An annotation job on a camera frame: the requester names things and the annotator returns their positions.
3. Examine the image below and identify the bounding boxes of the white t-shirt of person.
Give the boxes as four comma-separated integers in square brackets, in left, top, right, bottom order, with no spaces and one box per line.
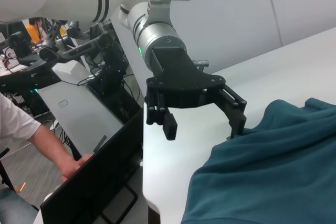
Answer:
[0,94,42,141]

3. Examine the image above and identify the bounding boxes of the white pedestal cabinet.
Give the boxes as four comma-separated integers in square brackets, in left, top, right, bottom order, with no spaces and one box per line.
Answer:
[37,60,125,156]

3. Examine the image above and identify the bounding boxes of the black chair frame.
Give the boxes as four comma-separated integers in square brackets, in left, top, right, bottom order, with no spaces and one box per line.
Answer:
[0,147,17,192]

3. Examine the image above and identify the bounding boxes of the black monitor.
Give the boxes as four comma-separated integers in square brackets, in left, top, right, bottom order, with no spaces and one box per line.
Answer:
[40,107,144,224]

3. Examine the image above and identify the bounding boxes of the bare person hand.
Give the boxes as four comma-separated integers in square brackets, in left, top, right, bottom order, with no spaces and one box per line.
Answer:
[61,153,94,183]

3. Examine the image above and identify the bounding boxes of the blue t-shirt with pink print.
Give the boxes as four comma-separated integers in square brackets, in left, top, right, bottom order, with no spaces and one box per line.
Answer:
[181,98,336,224]

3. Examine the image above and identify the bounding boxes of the bare person forearm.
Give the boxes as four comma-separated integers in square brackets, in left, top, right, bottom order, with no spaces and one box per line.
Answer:
[27,123,79,172]

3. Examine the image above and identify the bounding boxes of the person in orange shirt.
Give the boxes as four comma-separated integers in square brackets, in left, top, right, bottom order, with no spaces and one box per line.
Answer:
[25,17,45,44]

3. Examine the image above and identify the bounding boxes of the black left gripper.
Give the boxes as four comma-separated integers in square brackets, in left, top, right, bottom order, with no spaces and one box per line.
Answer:
[146,47,247,141]

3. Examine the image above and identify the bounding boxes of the blue jeans of person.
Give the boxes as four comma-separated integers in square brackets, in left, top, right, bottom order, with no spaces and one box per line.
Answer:
[0,187,40,224]

